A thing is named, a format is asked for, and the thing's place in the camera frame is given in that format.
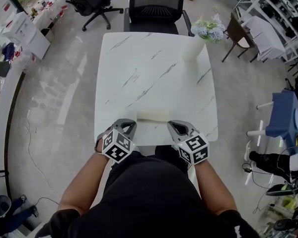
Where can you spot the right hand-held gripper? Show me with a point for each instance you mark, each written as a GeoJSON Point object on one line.
{"type": "Point", "coordinates": [193, 149]}

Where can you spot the black round base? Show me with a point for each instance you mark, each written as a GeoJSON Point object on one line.
{"type": "Point", "coordinates": [278, 190]}

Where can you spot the grey round bin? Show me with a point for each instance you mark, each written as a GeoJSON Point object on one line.
{"type": "Point", "coordinates": [1, 206]}

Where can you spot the black folded bag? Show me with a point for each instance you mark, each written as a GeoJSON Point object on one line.
{"type": "Point", "coordinates": [0, 69]}

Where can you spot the blue cloth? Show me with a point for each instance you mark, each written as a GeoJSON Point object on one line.
{"type": "Point", "coordinates": [8, 51]}

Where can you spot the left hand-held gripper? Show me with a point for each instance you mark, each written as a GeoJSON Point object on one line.
{"type": "Point", "coordinates": [116, 145]}

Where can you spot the white cloth-covered table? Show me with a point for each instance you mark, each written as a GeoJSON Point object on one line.
{"type": "Point", "coordinates": [265, 37]}

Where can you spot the white vase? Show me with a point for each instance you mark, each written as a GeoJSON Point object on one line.
{"type": "Point", "coordinates": [192, 49]}

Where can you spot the blue cloth-covered table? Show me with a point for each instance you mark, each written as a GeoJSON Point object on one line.
{"type": "Point", "coordinates": [283, 113]}

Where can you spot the white water dispenser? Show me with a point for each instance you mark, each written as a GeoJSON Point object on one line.
{"type": "Point", "coordinates": [27, 33]}

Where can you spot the brown chair with cushion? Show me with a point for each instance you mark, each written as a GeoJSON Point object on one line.
{"type": "Point", "coordinates": [238, 31]}

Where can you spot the pale blue flower bouquet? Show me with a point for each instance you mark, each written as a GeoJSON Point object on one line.
{"type": "Point", "coordinates": [211, 31]}

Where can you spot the person's right forearm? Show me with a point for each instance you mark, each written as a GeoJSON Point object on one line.
{"type": "Point", "coordinates": [213, 190]}

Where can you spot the white shelving rack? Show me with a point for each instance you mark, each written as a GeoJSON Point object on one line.
{"type": "Point", "coordinates": [283, 6]}

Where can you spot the person's left forearm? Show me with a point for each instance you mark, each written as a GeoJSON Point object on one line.
{"type": "Point", "coordinates": [82, 187]}

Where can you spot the clear water dispenser bottle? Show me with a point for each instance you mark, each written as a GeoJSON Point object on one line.
{"type": "Point", "coordinates": [1, 11]}

